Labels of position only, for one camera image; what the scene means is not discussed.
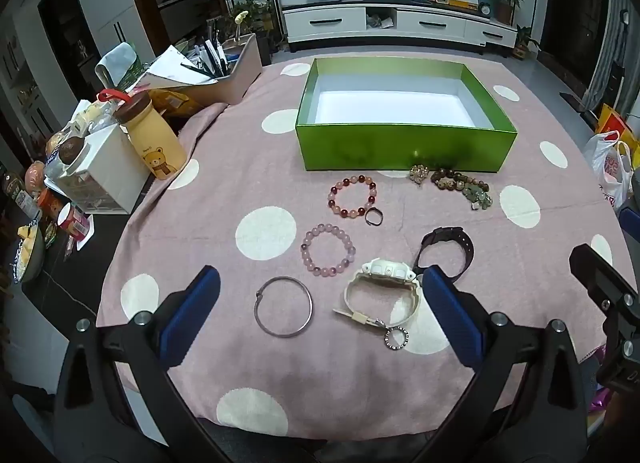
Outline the pale purple bead bracelet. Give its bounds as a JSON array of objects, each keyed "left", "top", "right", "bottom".
[{"left": 301, "top": 223, "right": 357, "bottom": 278}]

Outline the metal bowl of food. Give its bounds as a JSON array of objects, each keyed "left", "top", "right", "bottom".
[{"left": 10, "top": 223, "right": 46, "bottom": 284}]

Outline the silver bangle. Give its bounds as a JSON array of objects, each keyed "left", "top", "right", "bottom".
[{"left": 253, "top": 275, "right": 314, "bottom": 339}]

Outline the tall potted plant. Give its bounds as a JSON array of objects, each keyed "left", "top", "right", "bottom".
[{"left": 492, "top": 0, "right": 523, "bottom": 26}]

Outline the red pink bead bracelet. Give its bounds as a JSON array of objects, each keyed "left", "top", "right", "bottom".
[{"left": 328, "top": 174, "right": 378, "bottom": 218}]

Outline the white sheet of paper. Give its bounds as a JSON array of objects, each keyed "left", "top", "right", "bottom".
[{"left": 135, "top": 45, "right": 216, "bottom": 88}]

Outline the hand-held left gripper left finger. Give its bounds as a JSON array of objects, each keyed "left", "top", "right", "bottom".
[{"left": 52, "top": 264, "right": 222, "bottom": 463}]

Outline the black wristwatch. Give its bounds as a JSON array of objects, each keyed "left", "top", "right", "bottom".
[{"left": 414, "top": 226, "right": 475, "bottom": 281}]

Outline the yellow bear bottle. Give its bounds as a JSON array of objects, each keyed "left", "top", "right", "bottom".
[{"left": 97, "top": 88, "right": 188, "bottom": 180}]

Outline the yellow snack bag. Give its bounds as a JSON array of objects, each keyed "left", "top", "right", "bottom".
[{"left": 150, "top": 88, "right": 201, "bottom": 118}]

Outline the beige pen holder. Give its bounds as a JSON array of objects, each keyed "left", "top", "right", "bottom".
[{"left": 185, "top": 33, "right": 263, "bottom": 106}]

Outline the green white packet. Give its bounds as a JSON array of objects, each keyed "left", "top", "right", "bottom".
[{"left": 95, "top": 42, "right": 146, "bottom": 88}]

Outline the striped grey curtain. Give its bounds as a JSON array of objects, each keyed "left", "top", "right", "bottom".
[{"left": 585, "top": 0, "right": 631, "bottom": 108}]

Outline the small potted plant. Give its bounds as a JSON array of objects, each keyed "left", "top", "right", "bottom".
[{"left": 512, "top": 25, "right": 541, "bottom": 61}]

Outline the pink polka-dot tablecloth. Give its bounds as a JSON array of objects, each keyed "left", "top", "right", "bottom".
[{"left": 95, "top": 59, "right": 626, "bottom": 439}]

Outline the bunch of pens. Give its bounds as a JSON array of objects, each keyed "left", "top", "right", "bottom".
[{"left": 192, "top": 25, "right": 238, "bottom": 78}]

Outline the white wristwatch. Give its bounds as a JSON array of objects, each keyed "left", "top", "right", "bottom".
[{"left": 333, "top": 258, "right": 426, "bottom": 329}]

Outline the white TV cabinet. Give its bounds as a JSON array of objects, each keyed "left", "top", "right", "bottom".
[{"left": 280, "top": 0, "right": 518, "bottom": 48}]

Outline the yellow paper bag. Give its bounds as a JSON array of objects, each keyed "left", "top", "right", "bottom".
[{"left": 597, "top": 103, "right": 626, "bottom": 136}]

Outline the white plastic bag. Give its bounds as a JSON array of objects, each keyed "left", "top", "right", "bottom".
[{"left": 582, "top": 130, "right": 633, "bottom": 208}]

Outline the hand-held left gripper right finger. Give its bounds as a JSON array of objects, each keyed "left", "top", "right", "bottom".
[{"left": 422, "top": 264, "right": 588, "bottom": 463}]

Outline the brown bead bracelet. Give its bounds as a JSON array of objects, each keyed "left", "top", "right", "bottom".
[{"left": 430, "top": 168, "right": 491, "bottom": 194}]

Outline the green cardboard box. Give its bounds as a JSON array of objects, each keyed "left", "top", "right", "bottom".
[{"left": 295, "top": 58, "right": 518, "bottom": 174}]

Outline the red cup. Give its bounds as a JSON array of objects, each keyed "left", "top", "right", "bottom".
[{"left": 57, "top": 203, "right": 91, "bottom": 239}]

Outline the cluster of potted plants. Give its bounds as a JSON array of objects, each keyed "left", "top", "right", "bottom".
[{"left": 227, "top": 0, "right": 276, "bottom": 36}]

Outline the silver beaded ring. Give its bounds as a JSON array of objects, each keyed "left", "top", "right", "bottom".
[{"left": 384, "top": 325, "right": 409, "bottom": 351}]

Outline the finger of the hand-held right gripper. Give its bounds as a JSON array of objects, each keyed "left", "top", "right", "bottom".
[{"left": 569, "top": 244, "right": 640, "bottom": 315}]

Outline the white storage box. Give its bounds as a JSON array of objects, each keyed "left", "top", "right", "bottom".
[{"left": 50, "top": 123, "right": 151, "bottom": 216}]

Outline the yellow back scratcher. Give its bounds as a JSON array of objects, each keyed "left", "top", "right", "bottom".
[{"left": 232, "top": 10, "right": 251, "bottom": 44}]

